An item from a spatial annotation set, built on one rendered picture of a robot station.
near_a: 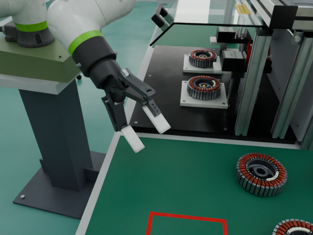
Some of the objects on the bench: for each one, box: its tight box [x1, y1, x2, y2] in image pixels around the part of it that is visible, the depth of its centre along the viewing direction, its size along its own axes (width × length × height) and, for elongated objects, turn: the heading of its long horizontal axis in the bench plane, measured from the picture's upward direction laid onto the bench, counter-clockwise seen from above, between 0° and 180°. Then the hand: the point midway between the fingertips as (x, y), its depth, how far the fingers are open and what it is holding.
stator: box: [189, 49, 217, 68], centre depth 109 cm, size 11×11×4 cm
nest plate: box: [183, 55, 222, 74], centre depth 110 cm, size 15×15×1 cm
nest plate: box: [180, 81, 228, 109], centre depth 91 cm, size 15×15×1 cm
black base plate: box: [129, 45, 297, 145], centre depth 102 cm, size 47×64×2 cm
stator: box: [187, 76, 222, 100], centre depth 90 cm, size 11×11×4 cm
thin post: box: [226, 78, 233, 108], centre depth 83 cm, size 2×2×10 cm
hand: (149, 137), depth 63 cm, fingers open, 13 cm apart
